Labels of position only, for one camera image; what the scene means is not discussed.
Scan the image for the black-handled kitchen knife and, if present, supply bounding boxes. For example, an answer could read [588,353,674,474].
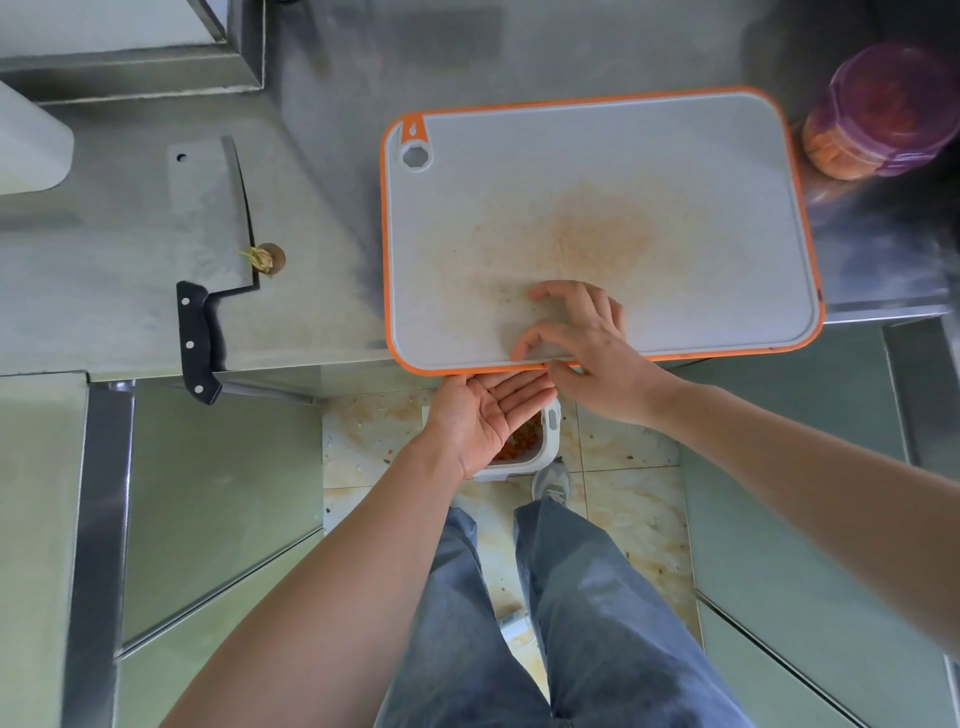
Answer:
[166,134,262,407]

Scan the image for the blue denim trousers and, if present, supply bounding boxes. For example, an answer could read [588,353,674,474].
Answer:
[374,498,755,728]

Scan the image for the person's left forearm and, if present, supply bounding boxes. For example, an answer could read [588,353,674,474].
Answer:
[161,438,466,728]

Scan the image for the purple round container lid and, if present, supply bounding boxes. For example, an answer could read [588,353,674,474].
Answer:
[824,42,960,179]

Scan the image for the person's right hand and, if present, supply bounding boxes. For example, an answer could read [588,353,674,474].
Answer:
[509,279,688,430]

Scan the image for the grey right shoe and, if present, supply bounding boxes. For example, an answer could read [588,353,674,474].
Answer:
[530,458,573,508]

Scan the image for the white orange-rimmed cutting board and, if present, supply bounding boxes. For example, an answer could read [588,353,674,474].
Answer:
[379,85,828,379]

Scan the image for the purple lidded container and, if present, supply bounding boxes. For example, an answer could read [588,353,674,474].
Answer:
[800,42,960,182]

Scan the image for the brown carrot top stub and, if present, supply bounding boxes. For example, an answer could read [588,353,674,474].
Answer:
[238,242,288,277]

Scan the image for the pale green cabinet front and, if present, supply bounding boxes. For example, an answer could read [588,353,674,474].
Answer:
[674,322,960,728]
[116,382,325,728]

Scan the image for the white waste bin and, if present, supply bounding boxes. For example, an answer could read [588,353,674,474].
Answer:
[421,397,562,484]

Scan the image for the person's right forearm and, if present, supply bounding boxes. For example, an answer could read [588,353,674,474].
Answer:
[652,380,960,661]

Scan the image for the diced carrot pieces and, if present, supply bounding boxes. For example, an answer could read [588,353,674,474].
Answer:
[802,56,954,182]

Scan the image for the person's left hand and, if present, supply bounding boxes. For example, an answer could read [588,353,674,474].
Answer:
[419,369,559,481]

